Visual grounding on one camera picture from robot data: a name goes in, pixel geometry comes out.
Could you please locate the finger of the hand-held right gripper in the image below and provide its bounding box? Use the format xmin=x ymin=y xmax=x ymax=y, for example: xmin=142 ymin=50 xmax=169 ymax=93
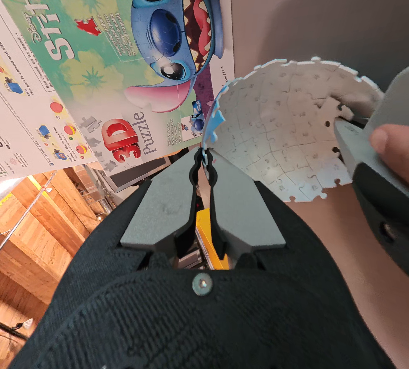
xmin=364 ymin=67 xmax=409 ymax=135
xmin=334 ymin=119 xmax=384 ymax=181

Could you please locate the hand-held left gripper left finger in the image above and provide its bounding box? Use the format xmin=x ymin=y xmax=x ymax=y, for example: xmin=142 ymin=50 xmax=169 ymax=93
xmin=120 ymin=146 xmax=205 ymax=259

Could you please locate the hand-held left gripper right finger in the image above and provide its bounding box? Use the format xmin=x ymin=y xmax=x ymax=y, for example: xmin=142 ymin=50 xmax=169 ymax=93
xmin=204 ymin=148 xmax=287 ymax=270

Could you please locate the blue and white puzzle ball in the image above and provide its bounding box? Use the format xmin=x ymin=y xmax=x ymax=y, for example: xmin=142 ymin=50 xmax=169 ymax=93
xmin=201 ymin=56 xmax=384 ymax=203

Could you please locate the colourful puzzle box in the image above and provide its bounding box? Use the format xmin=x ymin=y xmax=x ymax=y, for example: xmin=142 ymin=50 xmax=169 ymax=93
xmin=0 ymin=0 xmax=236 ymax=173

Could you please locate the person's right hand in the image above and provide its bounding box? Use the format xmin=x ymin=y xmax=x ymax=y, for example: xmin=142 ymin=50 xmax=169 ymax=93
xmin=371 ymin=125 xmax=409 ymax=184

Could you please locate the yellow plastic bin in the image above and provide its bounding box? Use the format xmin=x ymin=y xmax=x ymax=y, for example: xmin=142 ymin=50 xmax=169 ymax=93
xmin=196 ymin=209 xmax=229 ymax=270

